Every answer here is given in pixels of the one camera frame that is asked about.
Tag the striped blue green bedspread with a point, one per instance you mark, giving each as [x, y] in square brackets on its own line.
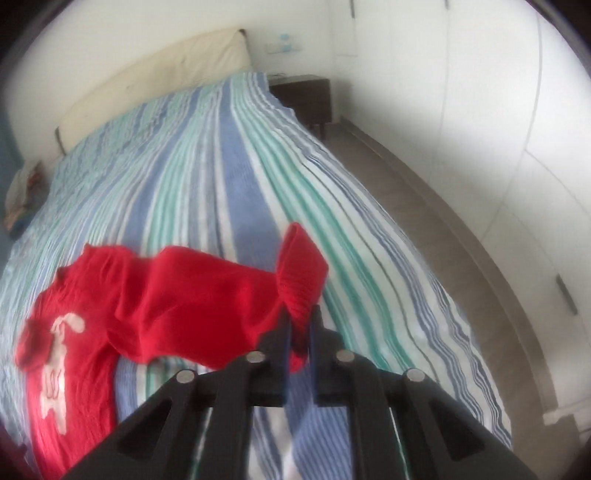
[224, 169]

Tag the pile of clothes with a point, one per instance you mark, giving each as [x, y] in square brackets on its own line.
[27, 193]

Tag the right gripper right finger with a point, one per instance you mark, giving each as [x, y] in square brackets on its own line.
[403, 426]

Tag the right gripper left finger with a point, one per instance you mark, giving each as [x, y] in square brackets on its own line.
[157, 441]

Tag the cream padded headboard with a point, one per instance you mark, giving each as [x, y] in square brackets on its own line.
[197, 61]

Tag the red knit sweater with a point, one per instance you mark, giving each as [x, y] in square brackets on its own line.
[111, 304]

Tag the dark wooden nightstand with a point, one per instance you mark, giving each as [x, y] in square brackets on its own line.
[309, 96]

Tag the white wardrobe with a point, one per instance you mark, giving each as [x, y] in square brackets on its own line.
[490, 106]

